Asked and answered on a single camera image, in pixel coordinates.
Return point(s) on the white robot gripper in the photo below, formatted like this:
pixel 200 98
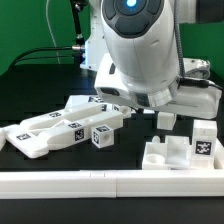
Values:
pixel 189 101

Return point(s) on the white chair seat block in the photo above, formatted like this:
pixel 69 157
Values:
pixel 175 154

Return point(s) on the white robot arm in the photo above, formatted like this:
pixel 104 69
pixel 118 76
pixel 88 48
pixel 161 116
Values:
pixel 137 54

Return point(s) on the long white chair side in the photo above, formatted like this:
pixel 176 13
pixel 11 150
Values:
pixel 59 137

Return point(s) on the small white tagged cube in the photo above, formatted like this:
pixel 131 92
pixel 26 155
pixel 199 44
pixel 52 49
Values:
pixel 126 111

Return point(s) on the white cube with hole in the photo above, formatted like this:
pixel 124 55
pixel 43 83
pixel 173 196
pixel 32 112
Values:
pixel 102 136

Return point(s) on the white piece at left edge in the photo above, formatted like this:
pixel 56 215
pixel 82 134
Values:
pixel 2 138

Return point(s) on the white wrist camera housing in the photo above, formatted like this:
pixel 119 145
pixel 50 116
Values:
pixel 109 85

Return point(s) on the white marker base plate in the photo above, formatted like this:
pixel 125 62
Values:
pixel 75 100

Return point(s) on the white U-shaped border frame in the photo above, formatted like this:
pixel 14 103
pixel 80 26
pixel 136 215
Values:
pixel 111 184

